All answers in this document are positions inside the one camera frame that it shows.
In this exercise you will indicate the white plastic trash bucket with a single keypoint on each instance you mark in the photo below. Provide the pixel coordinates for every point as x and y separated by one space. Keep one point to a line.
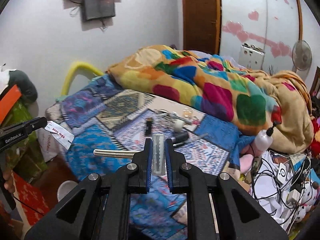
65 188

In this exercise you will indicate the yellow foam tube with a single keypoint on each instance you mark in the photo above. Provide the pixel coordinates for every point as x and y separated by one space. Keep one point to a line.
79 68

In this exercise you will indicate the black cylindrical tube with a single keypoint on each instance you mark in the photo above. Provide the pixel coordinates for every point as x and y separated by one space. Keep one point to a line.
180 137

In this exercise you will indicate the white cloth on pile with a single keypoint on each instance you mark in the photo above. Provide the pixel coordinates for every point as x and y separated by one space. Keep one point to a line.
4 78

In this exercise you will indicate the red plush toy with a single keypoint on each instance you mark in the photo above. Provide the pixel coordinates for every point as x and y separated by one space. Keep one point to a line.
315 145

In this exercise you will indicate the orange cardboard box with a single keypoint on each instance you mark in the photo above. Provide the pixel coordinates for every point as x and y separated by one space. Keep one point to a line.
7 102

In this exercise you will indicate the black wall box under television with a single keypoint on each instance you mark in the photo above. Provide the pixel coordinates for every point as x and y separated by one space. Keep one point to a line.
97 9

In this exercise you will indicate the black trainer box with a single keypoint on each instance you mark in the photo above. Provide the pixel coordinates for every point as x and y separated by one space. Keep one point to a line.
148 126

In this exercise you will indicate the white bottle with black cap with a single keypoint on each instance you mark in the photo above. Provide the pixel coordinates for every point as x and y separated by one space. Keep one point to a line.
262 141

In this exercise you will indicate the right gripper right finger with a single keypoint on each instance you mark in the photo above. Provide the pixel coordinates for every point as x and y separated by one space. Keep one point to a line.
218 207

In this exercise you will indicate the brown wooden door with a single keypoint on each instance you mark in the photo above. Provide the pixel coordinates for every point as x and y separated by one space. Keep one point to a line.
202 25

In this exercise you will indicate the frosted sliding wardrobe with hearts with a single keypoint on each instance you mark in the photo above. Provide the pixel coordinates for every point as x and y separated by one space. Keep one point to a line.
271 25

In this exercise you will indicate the blue patchwork bed sheet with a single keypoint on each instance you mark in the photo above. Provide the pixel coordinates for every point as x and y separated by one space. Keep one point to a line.
105 116

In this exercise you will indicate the white plastic shopping bag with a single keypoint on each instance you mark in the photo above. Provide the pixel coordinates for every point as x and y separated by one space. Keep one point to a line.
49 146

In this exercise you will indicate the colourful heart pattern blanket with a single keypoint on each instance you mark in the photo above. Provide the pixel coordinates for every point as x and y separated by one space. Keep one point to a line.
250 99

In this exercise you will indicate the standing electric fan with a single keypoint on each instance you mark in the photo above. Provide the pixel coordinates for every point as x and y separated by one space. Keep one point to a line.
302 55

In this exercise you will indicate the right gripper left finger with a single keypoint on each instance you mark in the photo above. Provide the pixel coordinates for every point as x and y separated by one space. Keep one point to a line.
98 207

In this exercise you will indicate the silver metallic tube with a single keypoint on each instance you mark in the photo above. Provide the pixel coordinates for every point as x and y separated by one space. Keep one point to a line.
115 153

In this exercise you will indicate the white red printed wrapper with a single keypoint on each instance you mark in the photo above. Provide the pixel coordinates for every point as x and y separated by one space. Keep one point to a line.
62 135

